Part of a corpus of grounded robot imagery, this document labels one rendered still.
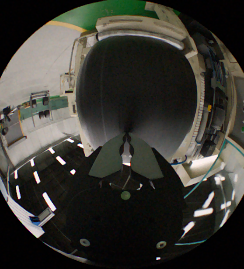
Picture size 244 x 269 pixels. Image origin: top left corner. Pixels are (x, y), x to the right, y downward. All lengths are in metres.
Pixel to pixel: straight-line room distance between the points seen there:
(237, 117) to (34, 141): 12.19
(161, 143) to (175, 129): 0.04
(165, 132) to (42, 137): 11.75
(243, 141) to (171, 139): 0.48
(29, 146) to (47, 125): 3.59
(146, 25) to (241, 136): 0.63
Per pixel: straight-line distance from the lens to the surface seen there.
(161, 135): 0.15
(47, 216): 1.08
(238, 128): 0.58
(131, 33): 0.37
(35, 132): 11.52
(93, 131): 0.15
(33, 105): 5.55
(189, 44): 0.42
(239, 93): 0.61
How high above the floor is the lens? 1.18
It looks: 24 degrees up
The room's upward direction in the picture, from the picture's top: 180 degrees counter-clockwise
